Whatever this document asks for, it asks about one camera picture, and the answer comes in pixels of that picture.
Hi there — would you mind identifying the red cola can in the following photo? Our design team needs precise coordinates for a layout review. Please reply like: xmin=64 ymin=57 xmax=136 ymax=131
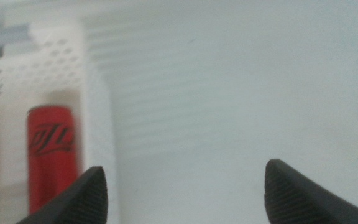
xmin=26 ymin=105 xmax=80 ymax=215

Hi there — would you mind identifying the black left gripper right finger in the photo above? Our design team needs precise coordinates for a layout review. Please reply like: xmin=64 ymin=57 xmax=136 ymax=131
xmin=264 ymin=158 xmax=358 ymax=224

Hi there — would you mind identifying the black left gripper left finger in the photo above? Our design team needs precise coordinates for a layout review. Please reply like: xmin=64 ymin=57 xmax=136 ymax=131
xmin=16 ymin=166 xmax=109 ymax=224

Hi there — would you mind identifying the white perforated plastic basket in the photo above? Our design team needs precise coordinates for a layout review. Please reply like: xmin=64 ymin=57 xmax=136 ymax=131
xmin=0 ymin=18 xmax=117 ymax=224

